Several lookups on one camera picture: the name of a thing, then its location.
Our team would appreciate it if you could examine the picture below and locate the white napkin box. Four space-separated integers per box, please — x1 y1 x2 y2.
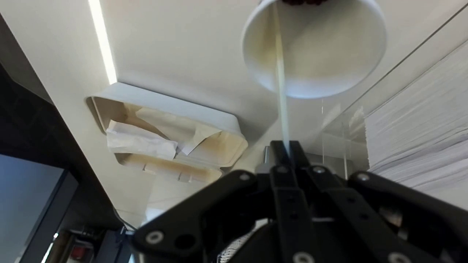
319 4 468 210

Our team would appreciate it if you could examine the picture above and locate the shallow rectangular serving tray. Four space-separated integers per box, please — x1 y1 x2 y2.
87 80 250 187

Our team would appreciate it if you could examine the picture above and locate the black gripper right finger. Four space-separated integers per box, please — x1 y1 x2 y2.
287 138 468 263

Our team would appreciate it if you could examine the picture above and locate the patterned paper cup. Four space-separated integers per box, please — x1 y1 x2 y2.
240 0 389 100

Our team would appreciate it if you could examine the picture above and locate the white plastic spoon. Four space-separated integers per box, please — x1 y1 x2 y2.
271 0 294 157

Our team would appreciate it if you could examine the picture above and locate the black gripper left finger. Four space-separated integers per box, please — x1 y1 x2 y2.
131 138 296 263

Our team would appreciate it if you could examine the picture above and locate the folded white napkin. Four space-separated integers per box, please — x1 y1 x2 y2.
136 106 223 157
106 118 180 162

